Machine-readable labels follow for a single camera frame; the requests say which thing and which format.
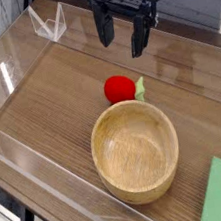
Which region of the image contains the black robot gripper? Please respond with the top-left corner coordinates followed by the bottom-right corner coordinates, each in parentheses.
top-left (90, 0), bottom-right (159, 58)

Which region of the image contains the red plush strawberry toy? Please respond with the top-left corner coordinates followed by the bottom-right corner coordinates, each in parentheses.
top-left (104, 75), bottom-right (146, 104)

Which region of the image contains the round wooden bowl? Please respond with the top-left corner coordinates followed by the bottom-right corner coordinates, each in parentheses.
top-left (91, 100), bottom-right (179, 205)

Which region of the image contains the green foam block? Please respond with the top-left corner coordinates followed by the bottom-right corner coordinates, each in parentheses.
top-left (201, 157), bottom-right (221, 221)

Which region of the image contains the clear acrylic corner bracket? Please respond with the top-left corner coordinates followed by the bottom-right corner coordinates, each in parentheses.
top-left (28, 2), bottom-right (67, 42)

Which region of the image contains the clear acrylic tray wall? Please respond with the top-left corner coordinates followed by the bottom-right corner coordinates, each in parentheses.
top-left (0, 0), bottom-right (221, 221)

